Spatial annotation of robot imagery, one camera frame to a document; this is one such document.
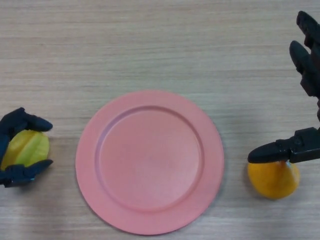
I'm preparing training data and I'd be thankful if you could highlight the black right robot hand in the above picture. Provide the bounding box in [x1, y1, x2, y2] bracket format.
[247, 10, 320, 166]

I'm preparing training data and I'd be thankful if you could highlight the orange yellow pear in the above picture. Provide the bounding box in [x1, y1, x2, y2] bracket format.
[247, 159, 301, 200]

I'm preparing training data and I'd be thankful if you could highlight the pink round plate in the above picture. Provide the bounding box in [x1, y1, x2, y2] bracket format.
[74, 90, 225, 236]

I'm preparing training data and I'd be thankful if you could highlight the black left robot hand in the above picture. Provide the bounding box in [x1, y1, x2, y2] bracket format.
[0, 107, 54, 188]

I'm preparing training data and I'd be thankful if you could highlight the yellow green starfruit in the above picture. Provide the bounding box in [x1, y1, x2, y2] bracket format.
[0, 131, 51, 171]

